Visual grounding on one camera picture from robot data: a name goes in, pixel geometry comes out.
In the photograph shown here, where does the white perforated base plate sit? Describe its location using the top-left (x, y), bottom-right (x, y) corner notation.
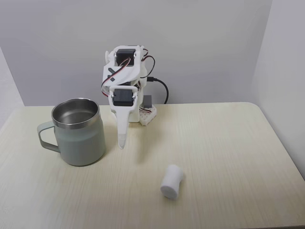
top-left (139, 105), bottom-right (158, 126)

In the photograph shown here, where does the green steel mug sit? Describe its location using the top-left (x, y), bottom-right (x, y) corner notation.
top-left (37, 97), bottom-right (107, 167)

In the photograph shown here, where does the black power cable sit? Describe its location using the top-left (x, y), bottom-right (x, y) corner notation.
top-left (147, 76), bottom-right (169, 104)

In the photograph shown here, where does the white dressing roll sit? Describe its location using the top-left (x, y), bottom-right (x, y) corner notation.
top-left (160, 164), bottom-right (184, 200)

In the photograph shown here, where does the grey table clamp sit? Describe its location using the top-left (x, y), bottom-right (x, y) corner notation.
top-left (142, 94), bottom-right (153, 108)

